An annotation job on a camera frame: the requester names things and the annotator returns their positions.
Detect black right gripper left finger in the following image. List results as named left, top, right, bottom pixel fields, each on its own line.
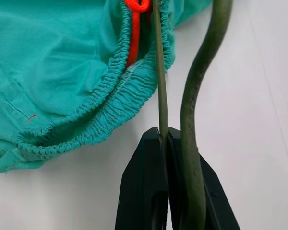
left=114, top=127, right=170, bottom=230

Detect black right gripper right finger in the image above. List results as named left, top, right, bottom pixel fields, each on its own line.
left=168, top=127, right=241, bottom=230

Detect olive wire hanger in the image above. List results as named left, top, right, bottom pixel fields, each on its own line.
left=151, top=0, right=234, bottom=230

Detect green shorts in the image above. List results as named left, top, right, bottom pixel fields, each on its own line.
left=0, top=0, right=213, bottom=173

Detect orange drawstring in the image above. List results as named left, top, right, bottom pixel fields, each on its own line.
left=121, top=0, right=151, bottom=69

